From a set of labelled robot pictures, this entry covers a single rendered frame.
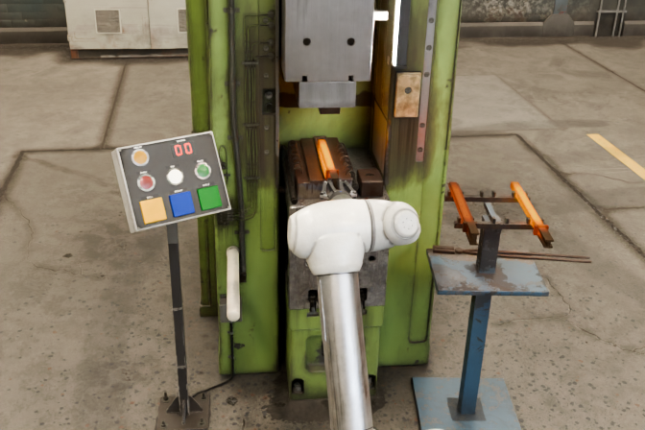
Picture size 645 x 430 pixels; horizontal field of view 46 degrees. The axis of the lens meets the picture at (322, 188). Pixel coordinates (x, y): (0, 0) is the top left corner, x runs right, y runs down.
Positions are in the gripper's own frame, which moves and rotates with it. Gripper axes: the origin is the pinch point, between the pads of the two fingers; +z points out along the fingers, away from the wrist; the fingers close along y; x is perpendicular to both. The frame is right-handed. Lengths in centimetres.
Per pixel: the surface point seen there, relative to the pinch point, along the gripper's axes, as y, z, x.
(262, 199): -24.9, 19.5, -17.2
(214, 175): -42.2, -5.4, 5.2
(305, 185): -9.6, 5.2, -4.9
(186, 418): -57, -7, -101
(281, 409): -19, -5, -101
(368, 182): 13.6, 5.2, -4.4
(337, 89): 0.9, 5.6, 31.7
